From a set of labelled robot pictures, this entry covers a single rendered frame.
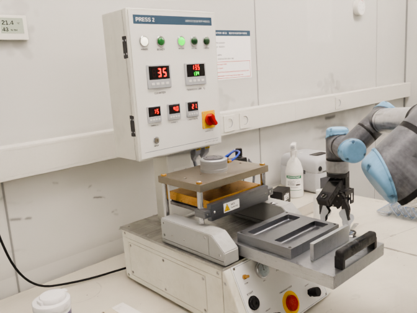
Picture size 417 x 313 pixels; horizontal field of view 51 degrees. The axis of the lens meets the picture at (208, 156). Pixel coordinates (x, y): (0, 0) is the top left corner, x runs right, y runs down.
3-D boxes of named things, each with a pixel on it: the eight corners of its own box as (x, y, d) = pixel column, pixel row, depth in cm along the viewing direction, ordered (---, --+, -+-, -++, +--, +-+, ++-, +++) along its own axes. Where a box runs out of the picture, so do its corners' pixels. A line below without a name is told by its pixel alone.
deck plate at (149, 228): (120, 228, 137) (119, 225, 137) (201, 201, 160) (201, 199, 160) (222, 272, 104) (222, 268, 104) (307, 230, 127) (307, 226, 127)
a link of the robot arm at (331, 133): (330, 130, 141) (321, 127, 150) (330, 163, 143) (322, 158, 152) (354, 128, 142) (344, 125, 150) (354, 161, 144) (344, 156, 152)
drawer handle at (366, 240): (334, 267, 92) (334, 249, 92) (368, 245, 102) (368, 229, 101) (342, 270, 91) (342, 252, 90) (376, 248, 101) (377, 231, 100)
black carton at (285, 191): (270, 205, 191) (269, 190, 189) (278, 200, 198) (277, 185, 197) (282, 207, 187) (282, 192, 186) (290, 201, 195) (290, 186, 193)
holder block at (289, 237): (237, 241, 109) (236, 231, 109) (286, 219, 123) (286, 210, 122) (291, 259, 97) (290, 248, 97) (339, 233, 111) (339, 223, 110)
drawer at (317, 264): (230, 255, 111) (228, 226, 109) (283, 230, 125) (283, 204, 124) (333, 294, 89) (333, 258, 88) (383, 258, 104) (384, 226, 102)
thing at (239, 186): (170, 204, 127) (167, 172, 125) (224, 187, 142) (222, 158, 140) (210, 215, 115) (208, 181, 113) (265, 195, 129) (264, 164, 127)
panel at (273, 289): (257, 344, 103) (229, 267, 106) (327, 295, 123) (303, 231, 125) (263, 344, 102) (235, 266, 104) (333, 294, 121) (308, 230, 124)
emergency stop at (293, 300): (287, 313, 112) (281, 299, 113) (296, 307, 115) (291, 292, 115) (291, 313, 111) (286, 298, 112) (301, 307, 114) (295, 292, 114)
